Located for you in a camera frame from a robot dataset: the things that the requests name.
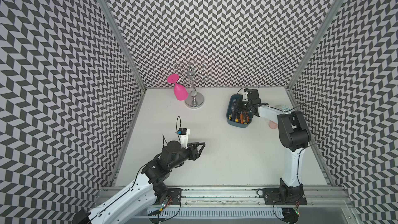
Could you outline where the teal plastic storage box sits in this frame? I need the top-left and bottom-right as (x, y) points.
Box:
(226, 94), (253, 128)

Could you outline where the aluminium left corner post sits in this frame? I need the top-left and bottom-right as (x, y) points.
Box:
(97, 0), (147, 92)

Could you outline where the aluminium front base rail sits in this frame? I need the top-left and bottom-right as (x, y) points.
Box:
(93, 186), (355, 224)

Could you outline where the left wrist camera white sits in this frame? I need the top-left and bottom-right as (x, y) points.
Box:
(177, 128), (191, 149)

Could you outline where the chrome glass holder stand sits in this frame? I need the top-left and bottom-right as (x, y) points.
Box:
(174, 61), (208, 110)

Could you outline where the pink transparent plastic cup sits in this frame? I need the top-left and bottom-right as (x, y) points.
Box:
(268, 120), (278, 130)

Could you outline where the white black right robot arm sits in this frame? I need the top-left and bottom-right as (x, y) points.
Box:
(237, 88), (312, 205)

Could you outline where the pink plastic wine glass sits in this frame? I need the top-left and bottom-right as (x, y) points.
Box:
(167, 74), (188, 101)

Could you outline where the aluminium right corner post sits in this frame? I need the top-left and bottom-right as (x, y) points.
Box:
(286, 0), (345, 92)

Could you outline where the patterned ceramic bowl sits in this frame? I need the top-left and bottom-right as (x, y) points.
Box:
(275, 105), (292, 112)

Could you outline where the black yellow grip screwdriver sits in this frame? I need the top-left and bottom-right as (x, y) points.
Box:
(228, 106), (234, 120)

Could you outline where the aluminium corner post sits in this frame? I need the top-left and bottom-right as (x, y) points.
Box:
(286, 0), (345, 92)
(97, 0), (147, 92)

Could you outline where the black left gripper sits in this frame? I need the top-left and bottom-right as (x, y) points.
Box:
(168, 142), (205, 171)

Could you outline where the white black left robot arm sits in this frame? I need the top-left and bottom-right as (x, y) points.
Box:
(72, 141), (206, 224)

